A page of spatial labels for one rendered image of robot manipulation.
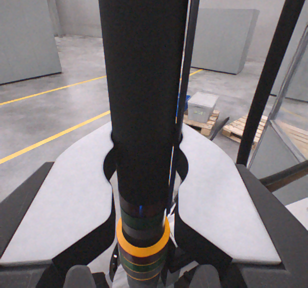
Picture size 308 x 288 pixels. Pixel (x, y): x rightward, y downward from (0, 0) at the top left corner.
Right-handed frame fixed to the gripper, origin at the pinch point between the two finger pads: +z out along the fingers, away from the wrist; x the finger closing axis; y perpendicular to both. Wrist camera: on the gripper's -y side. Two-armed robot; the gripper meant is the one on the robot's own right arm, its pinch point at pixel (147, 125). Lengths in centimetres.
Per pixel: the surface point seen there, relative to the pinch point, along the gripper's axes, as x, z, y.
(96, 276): -11.5, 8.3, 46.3
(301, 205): 37, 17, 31
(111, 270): -6.6, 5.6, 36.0
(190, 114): 72, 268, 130
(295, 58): 91, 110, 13
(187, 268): 7.0, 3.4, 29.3
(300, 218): 36, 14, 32
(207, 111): 94, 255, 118
